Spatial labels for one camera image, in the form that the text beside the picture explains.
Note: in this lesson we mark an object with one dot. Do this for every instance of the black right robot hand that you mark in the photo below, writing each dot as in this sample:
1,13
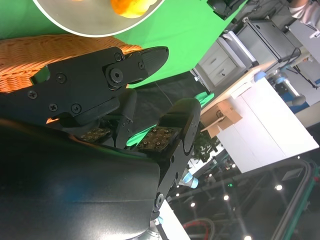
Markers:
62,187

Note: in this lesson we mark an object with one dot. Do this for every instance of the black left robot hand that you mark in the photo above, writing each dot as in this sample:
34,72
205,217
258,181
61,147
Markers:
226,11

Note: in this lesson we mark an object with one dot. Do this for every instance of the white round bowl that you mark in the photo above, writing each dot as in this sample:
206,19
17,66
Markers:
100,22

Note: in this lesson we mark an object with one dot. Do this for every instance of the grey blue-jointed robot arm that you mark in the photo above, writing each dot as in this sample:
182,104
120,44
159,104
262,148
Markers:
285,87
190,180

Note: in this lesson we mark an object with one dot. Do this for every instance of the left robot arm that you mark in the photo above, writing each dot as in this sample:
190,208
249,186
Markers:
218,3

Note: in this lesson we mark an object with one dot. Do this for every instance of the pumpkin-shaped orange bread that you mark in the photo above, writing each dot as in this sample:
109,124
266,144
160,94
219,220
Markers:
130,7

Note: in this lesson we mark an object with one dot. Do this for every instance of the orange wicker basket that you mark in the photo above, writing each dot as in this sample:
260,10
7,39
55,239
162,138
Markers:
37,55

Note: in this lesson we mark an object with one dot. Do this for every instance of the grey metal equipment case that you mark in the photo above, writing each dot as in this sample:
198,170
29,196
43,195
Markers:
262,37

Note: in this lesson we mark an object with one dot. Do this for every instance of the green tablecloth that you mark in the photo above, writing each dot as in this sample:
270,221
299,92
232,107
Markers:
187,37

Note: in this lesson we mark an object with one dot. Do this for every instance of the white drawer cabinet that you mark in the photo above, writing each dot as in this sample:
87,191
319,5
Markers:
220,65

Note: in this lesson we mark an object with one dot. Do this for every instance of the person in light shirt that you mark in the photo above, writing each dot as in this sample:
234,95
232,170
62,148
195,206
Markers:
307,10

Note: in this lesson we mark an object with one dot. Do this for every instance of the black backdrop cloth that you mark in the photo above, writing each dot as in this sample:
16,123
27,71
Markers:
180,87

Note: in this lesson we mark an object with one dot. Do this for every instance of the brown cardboard box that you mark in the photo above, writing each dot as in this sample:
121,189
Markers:
222,115

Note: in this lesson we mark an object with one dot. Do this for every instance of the white counter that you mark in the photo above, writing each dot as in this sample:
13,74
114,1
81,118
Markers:
262,130

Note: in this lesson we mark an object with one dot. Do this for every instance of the green potted plant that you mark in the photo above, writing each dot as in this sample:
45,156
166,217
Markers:
205,150

